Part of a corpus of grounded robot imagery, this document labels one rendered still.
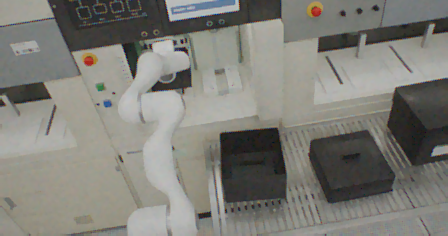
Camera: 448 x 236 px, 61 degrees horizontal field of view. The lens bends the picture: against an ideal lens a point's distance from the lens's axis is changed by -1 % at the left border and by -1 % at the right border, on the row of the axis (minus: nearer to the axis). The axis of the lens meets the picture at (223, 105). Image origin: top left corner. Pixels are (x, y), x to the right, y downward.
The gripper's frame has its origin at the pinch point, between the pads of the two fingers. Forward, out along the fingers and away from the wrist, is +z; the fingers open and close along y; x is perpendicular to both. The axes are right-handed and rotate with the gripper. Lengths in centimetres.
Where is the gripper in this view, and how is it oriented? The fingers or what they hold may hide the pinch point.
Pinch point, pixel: (162, 38)
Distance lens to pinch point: 195.1
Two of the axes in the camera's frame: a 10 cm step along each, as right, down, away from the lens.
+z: -1.8, -6.5, 7.4
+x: -1.0, -7.3, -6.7
